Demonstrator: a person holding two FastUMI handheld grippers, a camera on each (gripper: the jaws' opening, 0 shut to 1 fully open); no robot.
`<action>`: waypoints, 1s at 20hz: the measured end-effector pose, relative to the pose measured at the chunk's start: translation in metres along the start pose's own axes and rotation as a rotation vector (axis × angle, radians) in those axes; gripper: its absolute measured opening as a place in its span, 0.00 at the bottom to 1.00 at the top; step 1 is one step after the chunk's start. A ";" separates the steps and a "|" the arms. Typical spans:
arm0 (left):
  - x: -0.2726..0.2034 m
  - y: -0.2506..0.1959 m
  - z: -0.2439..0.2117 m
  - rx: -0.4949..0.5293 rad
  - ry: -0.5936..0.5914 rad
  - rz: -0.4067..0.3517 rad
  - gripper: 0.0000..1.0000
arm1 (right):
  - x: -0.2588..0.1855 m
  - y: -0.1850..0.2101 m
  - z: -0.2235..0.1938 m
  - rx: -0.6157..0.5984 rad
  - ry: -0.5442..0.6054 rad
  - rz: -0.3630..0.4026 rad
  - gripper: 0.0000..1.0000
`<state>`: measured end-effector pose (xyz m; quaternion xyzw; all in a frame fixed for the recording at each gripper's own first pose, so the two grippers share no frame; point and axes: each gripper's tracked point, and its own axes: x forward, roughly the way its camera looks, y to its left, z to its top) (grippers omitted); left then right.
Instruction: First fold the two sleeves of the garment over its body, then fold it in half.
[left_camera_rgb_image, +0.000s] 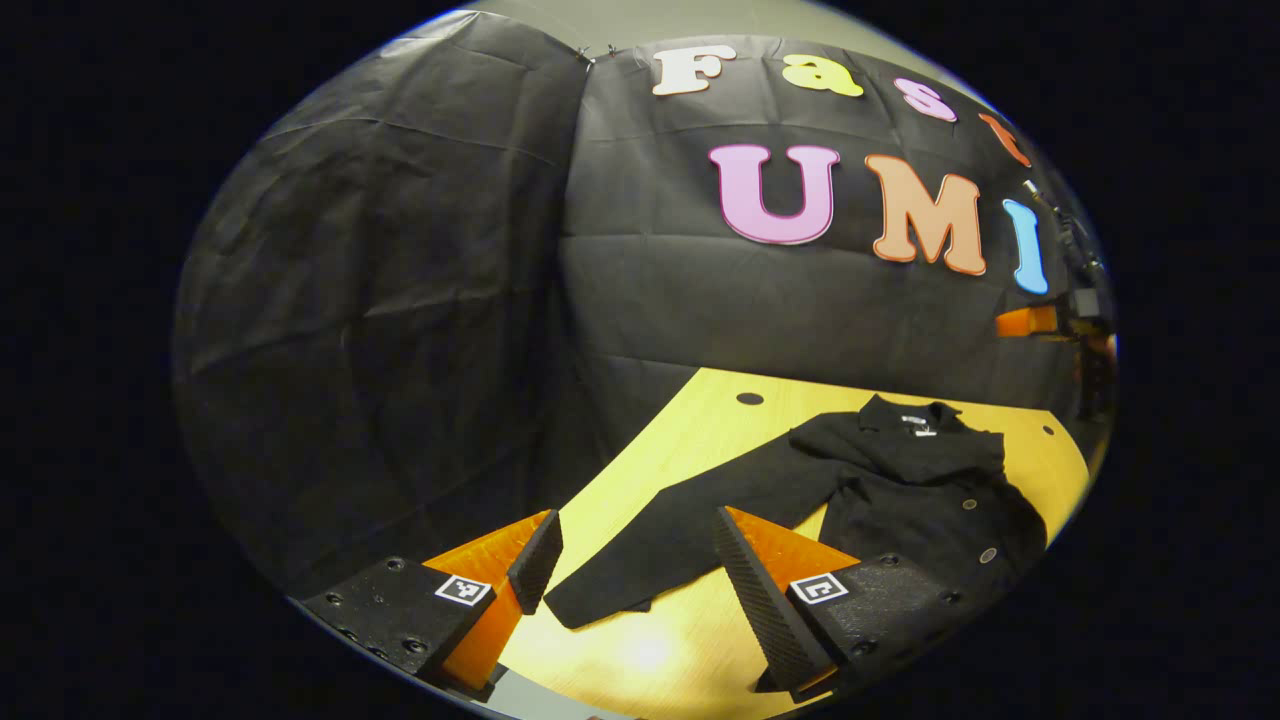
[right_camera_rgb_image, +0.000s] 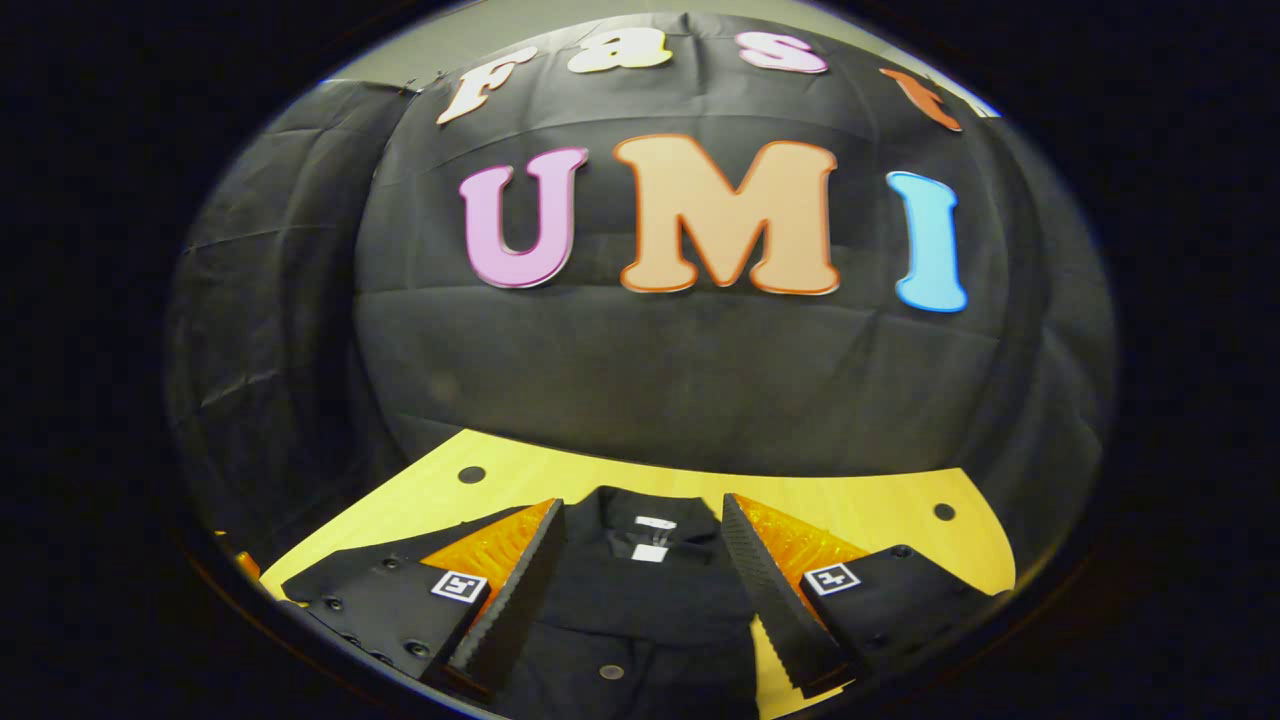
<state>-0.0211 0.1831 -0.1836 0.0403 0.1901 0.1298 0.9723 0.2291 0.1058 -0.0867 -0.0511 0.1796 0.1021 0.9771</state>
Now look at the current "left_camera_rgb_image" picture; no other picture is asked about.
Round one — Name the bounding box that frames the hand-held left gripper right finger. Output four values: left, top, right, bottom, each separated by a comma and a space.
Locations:
713, 505, 976, 703

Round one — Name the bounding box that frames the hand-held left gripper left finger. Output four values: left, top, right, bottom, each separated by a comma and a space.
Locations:
300, 508, 564, 701

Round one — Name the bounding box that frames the black button shirt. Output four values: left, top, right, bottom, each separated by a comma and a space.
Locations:
543, 393, 1049, 631

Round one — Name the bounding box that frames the black backdrop cloth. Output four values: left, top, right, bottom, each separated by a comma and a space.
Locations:
170, 10, 1111, 601

